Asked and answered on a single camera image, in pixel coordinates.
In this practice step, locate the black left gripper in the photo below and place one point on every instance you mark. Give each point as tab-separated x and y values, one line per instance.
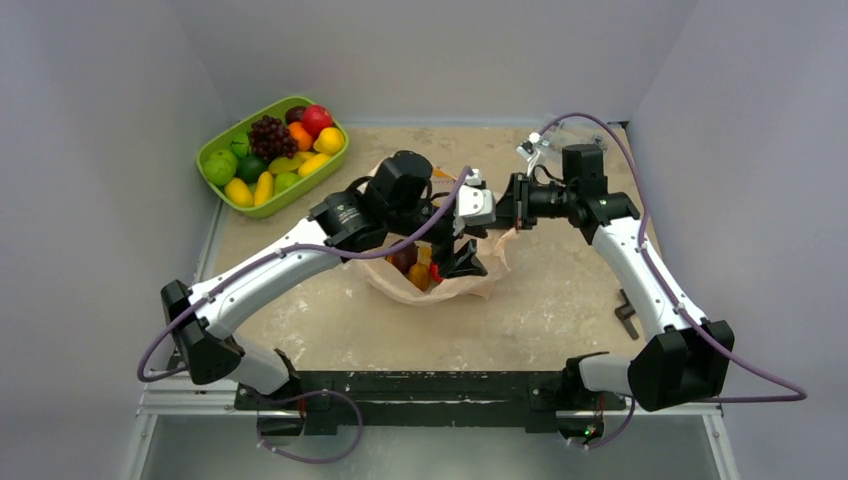
465	258

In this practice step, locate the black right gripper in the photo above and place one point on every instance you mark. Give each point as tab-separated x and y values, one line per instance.
520	211

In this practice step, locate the red apple outside basket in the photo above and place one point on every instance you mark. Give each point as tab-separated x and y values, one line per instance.
434	274

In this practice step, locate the brown kiwi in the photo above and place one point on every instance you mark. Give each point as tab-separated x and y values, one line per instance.
419	276

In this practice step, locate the dark red plum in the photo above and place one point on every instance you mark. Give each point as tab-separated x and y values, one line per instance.
404	259

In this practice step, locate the translucent orange plastic bag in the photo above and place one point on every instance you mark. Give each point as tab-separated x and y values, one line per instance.
430	285

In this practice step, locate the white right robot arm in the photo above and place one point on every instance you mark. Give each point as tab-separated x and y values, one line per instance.
682	360

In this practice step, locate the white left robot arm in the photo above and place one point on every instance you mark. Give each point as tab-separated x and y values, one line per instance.
348	225

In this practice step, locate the clear plastic screw box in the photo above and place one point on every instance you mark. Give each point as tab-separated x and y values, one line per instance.
570	131

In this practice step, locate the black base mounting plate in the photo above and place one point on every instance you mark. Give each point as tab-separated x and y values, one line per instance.
346	412

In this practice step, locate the yellow lemon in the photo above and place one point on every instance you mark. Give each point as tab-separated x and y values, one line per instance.
330	141

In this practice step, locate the green pear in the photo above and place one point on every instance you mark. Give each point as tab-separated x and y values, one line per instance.
284	181

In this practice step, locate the red apple in basket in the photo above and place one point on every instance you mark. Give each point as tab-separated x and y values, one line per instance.
316	118

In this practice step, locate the orange tangerine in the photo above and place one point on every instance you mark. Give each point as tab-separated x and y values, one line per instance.
301	138

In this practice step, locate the dark purple grape bunch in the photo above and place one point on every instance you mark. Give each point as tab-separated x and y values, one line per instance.
269	139

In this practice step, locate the dark green avocado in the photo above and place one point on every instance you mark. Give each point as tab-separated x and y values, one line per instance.
250	168

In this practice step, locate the yellow mango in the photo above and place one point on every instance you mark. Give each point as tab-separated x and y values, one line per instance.
239	193

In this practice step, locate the small green lime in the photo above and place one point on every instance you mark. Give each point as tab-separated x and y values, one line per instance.
240	145

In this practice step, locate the green bumpy custard apple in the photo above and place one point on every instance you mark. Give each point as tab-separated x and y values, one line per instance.
220	167

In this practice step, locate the green plastic fruit basket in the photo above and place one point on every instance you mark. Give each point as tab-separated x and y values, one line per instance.
311	166

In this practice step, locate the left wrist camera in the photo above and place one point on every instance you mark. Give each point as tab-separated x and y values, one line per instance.
474	204

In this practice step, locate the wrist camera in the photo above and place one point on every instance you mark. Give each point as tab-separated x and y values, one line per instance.
474	204
532	151

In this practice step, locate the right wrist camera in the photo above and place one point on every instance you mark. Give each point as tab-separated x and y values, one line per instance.
532	151

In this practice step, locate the front aluminium rail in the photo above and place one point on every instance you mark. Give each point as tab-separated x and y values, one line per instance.
531	391

